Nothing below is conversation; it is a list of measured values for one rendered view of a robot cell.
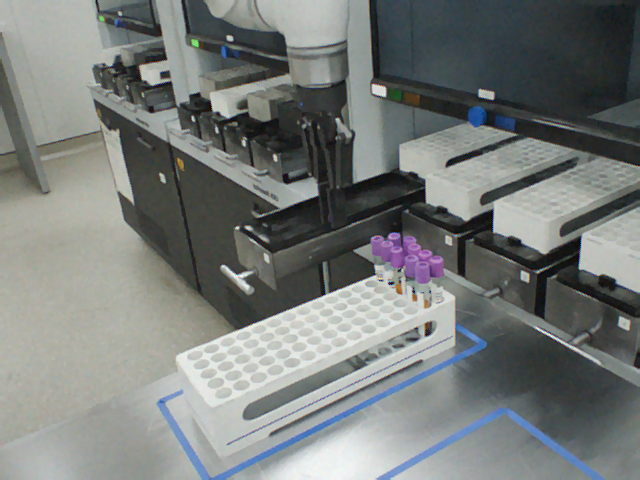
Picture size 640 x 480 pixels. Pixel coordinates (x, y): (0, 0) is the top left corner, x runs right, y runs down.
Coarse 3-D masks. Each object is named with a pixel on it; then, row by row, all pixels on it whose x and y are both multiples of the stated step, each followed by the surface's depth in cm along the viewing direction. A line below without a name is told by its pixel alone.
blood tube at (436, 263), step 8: (432, 264) 70; (440, 264) 70; (432, 272) 71; (440, 272) 70; (432, 280) 71; (440, 280) 71; (432, 288) 72; (440, 288) 72; (432, 296) 72; (440, 296) 72; (432, 328) 75
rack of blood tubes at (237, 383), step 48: (384, 288) 77; (240, 336) 71; (288, 336) 70; (336, 336) 69; (384, 336) 69; (432, 336) 73; (192, 384) 64; (240, 384) 64; (288, 384) 64; (336, 384) 68; (240, 432) 63
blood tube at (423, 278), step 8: (416, 264) 70; (424, 264) 70; (416, 272) 70; (424, 272) 69; (416, 280) 70; (424, 280) 70; (424, 288) 70; (424, 296) 71; (424, 304) 71; (424, 328) 73; (424, 336) 74
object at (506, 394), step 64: (512, 320) 79; (384, 384) 71; (448, 384) 70; (512, 384) 69; (576, 384) 68; (0, 448) 68; (64, 448) 67; (128, 448) 66; (192, 448) 65; (256, 448) 64; (320, 448) 63; (384, 448) 63; (448, 448) 62; (512, 448) 61; (576, 448) 60
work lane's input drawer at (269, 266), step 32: (352, 192) 123; (384, 192) 121; (416, 192) 117; (256, 224) 111; (288, 224) 113; (320, 224) 112; (352, 224) 110; (384, 224) 114; (256, 256) 108; (288, 256) 105; (320, 256) 108
